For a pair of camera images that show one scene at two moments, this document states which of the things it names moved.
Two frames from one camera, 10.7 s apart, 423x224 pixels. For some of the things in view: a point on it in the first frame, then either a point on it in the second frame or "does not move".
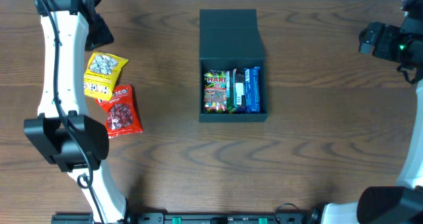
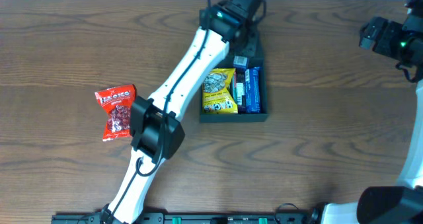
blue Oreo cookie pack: (252, 90) does not move
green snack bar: (232, 78) does not move
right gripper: (365, 39) does not move
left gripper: (100, 33) -> (250, 47)
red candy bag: (121, 112) does not move
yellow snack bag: (102, 71) -> (217, 97)
